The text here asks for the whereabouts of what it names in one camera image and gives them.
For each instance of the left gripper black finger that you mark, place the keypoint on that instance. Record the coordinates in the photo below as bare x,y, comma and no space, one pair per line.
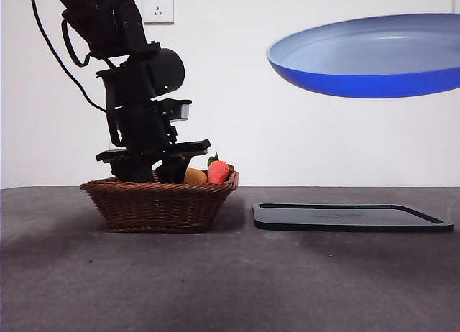
133,172
172,171

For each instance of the blue round plate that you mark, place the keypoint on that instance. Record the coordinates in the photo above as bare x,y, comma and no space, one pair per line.
359,59

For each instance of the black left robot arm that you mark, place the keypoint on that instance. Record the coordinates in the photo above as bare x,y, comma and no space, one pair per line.
108,23

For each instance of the yellow-brown potato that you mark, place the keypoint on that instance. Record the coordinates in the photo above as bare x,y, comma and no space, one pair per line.
197,176

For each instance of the brown wicker basket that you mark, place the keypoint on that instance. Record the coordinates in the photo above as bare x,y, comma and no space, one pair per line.
154,208

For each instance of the orange-red carrot with leaves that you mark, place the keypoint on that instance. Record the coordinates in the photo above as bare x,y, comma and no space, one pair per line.
217,172

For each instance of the black rectangular tray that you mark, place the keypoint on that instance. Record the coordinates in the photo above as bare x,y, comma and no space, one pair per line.
341,217

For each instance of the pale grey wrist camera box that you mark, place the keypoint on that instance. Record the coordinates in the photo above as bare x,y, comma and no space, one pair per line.
185,111

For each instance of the white wall power socket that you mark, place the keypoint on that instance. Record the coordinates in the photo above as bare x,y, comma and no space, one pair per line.
160,6

